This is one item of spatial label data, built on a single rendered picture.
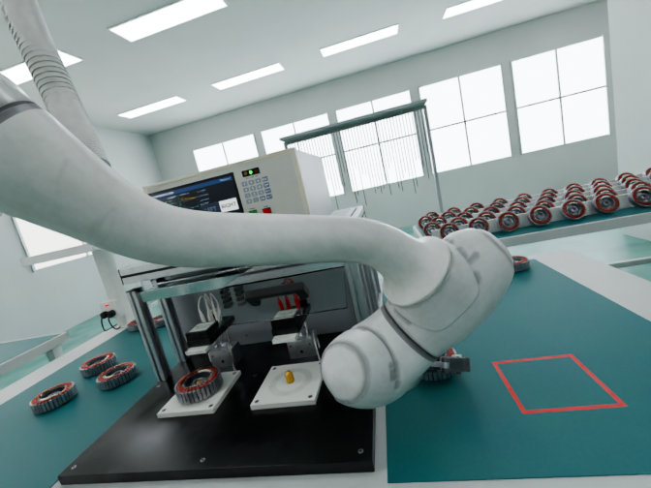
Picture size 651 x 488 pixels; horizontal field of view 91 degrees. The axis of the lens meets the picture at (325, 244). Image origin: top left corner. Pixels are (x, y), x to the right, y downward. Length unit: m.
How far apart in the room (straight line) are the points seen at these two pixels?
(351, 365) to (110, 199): 0.31
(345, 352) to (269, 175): 0.53
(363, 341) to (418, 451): 0.28
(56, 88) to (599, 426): 2.39
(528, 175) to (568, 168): 0.71
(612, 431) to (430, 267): 0.43
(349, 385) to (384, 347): 0.06
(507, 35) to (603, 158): 2.95
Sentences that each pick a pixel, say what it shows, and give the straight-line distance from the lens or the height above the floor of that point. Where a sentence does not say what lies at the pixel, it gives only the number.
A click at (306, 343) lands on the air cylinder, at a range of 0.91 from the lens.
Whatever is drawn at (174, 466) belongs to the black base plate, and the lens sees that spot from 0.78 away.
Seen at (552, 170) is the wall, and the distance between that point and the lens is 7.81.
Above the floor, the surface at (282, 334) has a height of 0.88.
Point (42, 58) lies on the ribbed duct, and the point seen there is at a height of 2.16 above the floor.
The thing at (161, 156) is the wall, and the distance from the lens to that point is 8.71.
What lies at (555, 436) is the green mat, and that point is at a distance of 0.69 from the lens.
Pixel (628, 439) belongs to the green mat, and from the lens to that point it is 0.71.
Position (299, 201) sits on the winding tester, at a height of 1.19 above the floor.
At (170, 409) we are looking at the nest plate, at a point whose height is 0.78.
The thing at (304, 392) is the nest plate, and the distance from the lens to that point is 0.78.
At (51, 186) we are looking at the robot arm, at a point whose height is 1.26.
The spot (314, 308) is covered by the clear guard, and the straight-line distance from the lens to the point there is 0.56.
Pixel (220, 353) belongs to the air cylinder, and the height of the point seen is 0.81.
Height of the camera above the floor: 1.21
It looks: 10 degrees down
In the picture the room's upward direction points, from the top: 13 degrees counter-clockwise
